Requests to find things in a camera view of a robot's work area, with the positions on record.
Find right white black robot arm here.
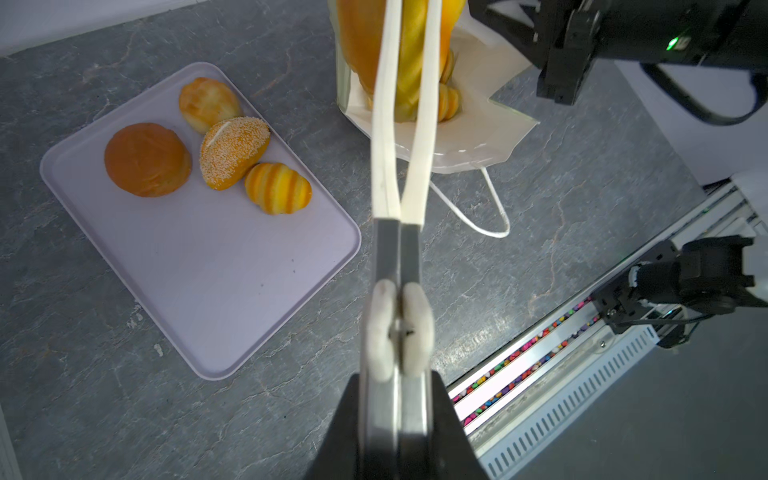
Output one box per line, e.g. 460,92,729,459
469,1,767,315

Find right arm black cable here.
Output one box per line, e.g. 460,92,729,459
638,59,768,127

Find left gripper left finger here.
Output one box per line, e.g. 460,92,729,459
304,374,360,480

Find printed paper gift bag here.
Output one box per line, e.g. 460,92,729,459
328,1,536,195

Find brown round fake bun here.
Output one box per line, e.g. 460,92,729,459
104,123,192,197

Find yellow twisted fake bread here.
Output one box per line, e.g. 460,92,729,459
334,0,466,123

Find cream and steel tongs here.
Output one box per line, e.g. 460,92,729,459
357,1,442,479

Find orange fake croissant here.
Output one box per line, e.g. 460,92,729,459
178,77,243,134

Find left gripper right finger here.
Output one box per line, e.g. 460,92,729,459
430,371,488,480

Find sesame fake bread roll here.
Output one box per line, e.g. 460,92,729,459
199,117,271,191

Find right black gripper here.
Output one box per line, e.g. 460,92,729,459
467,0,607,107

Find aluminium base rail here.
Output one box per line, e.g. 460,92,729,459
448,178,767,479

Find long ridged fake bread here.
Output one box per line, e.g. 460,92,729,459
438,49,461,122

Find yellow striped fake bread roll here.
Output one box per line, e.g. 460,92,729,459
244,163,313,215

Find lavender plastic tray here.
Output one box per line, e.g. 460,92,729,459
40,62,361,381

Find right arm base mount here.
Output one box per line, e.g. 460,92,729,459
590,240,682,335

